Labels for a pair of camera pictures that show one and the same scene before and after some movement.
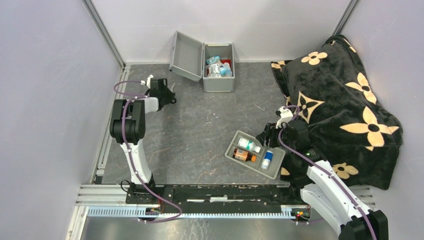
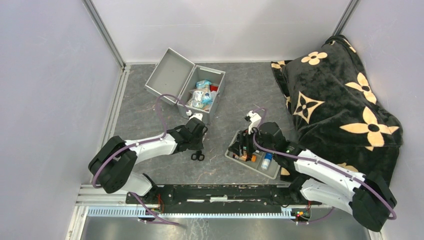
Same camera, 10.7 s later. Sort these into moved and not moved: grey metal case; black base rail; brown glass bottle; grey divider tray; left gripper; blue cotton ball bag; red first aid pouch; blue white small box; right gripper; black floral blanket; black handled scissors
Moved: black handled scissors; right gripper; left gripper; blue cotton ball bag; red first aid pouch; grey metal case
Not moved: grey divider tray; black floral blanket; black base rail; blue white small box; brown glass bottle
